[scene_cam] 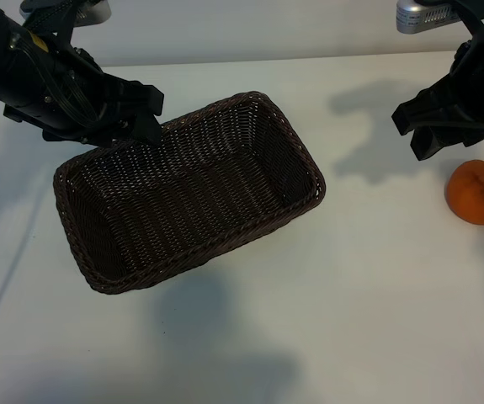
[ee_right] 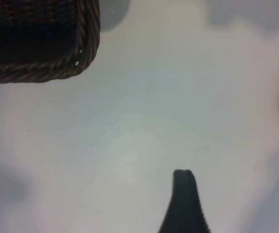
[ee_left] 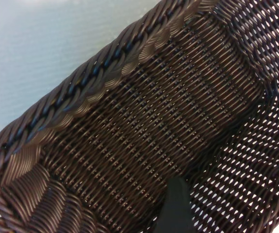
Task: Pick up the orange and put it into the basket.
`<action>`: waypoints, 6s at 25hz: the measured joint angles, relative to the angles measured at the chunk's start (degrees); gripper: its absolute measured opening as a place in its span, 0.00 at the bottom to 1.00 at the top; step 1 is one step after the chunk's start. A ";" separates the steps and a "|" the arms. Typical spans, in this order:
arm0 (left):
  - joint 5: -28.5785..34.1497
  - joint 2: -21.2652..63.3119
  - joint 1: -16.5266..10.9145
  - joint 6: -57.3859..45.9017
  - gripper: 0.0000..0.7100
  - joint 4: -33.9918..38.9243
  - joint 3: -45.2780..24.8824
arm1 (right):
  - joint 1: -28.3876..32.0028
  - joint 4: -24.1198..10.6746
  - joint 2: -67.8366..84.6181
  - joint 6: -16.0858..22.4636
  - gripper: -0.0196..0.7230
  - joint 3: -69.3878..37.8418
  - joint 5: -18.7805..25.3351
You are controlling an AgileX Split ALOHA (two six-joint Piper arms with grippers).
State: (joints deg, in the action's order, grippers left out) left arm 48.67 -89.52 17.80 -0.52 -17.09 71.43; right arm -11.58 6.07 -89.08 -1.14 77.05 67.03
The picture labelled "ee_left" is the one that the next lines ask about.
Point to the dark brown wicker basket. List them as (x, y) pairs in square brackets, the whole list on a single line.
[(134, 126)]

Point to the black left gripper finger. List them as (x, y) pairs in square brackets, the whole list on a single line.
[(174, 208)]

